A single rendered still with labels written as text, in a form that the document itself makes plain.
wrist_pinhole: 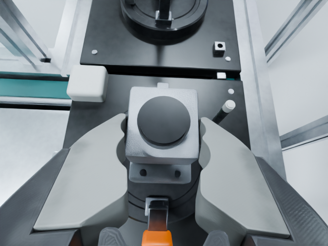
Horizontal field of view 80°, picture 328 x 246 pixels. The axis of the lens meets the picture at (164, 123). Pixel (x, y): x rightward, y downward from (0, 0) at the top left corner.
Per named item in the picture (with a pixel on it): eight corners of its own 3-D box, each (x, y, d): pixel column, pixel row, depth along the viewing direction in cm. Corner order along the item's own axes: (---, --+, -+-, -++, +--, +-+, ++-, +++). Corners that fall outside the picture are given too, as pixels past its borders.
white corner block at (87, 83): (108, 108, 29) (101, 95, 25) (76, 107, 28) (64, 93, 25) (112, 80, 30) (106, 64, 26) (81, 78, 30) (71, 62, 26)
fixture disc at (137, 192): (217, 223, 22) (223, 226, 21) (92, 220, 22) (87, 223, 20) (211, 110, 27) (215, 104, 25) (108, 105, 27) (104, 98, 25)
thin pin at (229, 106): (208, 136, 24) (236, 108, 16) (201, 136, 24) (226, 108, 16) (208, 130, 24) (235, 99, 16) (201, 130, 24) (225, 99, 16)
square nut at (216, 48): (223, 54, 30) (225, 50, 29) (213, 54, 30) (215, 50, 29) (222, 46, 31) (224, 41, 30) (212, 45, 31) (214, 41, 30)
